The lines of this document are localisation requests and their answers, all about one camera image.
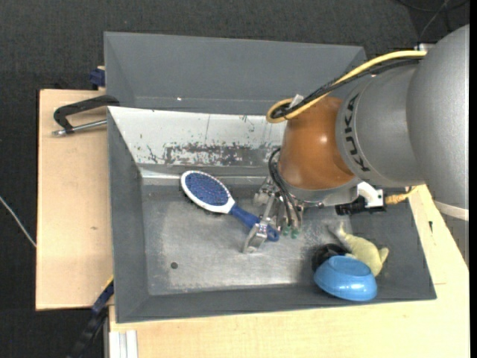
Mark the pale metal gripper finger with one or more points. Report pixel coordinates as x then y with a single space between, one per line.
262 238
252 239

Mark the grey metal bin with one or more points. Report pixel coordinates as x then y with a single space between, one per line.
208 259

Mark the black round object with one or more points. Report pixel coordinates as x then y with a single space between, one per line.
323 254

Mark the blue and white hairbrush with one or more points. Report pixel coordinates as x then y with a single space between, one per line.
206 191

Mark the blue plastic bowl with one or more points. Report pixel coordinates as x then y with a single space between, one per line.
344 280

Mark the pale yellow soft toy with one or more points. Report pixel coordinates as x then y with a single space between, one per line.
367 252

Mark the pale wood flat board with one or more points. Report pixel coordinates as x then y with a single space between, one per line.
71 200

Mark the black cylinder on white bracket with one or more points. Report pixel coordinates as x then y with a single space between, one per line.
357 205

